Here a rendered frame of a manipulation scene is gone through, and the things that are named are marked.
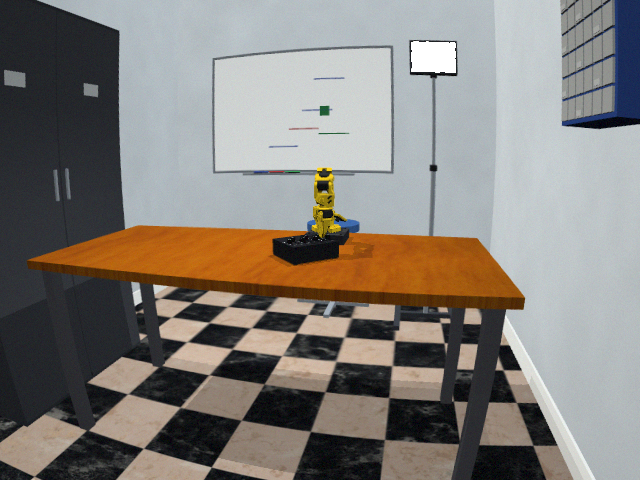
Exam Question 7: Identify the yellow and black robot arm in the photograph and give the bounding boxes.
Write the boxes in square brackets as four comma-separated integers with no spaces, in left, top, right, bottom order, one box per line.
[314,168,341,233]

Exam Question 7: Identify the black lighting desk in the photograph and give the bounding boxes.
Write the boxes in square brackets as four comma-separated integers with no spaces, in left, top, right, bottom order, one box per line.
[273,234,339,265]

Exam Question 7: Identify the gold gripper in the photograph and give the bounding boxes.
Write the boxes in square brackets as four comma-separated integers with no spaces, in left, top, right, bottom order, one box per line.
[313,205,347,238]

